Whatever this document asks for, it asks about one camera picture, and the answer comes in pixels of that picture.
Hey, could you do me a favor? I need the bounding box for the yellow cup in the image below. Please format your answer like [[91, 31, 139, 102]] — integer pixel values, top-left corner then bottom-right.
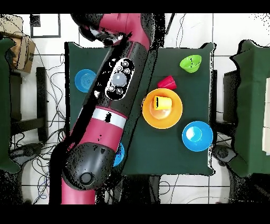
[[152, 95, 173, 111]]

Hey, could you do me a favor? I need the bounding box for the large yellow bowl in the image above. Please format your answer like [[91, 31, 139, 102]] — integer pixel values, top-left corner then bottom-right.
[[141, 88, 184, 130]]

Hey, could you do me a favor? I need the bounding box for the red cup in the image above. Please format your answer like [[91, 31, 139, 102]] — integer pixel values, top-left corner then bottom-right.
[[157, 75, 177, 91]]

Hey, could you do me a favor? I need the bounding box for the small blue bowl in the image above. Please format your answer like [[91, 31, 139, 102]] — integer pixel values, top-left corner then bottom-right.
[[74, 69, 98, 93]]

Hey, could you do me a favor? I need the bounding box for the large blue bowl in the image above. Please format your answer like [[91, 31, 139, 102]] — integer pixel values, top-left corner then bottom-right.
[[112, 142, 126, 167], [181, 120, 214, 152]]

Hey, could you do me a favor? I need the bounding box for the green bowl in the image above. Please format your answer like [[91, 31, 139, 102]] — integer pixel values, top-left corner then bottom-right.
[[179, 54, 203, 74]]

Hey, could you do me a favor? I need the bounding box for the dark green tablecloth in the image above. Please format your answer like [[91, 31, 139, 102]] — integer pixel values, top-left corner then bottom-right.
[[229, 39, 270, 178], [64, 41, 216, 176], [0, 38, 22, 174]]

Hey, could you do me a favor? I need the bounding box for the black tripod leg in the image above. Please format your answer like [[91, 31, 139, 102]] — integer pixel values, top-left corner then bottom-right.
[[165, 13, 176, 35]]

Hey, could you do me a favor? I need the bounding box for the black box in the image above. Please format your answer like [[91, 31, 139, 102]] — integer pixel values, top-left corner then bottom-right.
[[223, 70, 240, 123]]

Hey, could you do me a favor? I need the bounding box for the black stand base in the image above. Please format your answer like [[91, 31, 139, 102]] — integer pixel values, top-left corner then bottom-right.
[[10, 142, 44, 165], [211, 144, 237, 166]]

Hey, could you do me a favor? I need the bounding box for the cardboard box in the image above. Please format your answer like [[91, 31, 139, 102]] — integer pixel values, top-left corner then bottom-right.
[[0, 14, 36, 73]]

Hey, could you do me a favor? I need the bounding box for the tangle of cables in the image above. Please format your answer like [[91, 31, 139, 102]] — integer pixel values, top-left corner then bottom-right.
[[10, 48, 66, 204]]

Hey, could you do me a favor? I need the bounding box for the black table frame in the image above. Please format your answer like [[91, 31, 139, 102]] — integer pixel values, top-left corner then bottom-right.
[[9, 67, 49, 142]]

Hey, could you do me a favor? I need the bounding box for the black square frame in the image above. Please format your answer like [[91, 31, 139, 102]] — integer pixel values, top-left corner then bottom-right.
[[30, 13, 62, 39]]

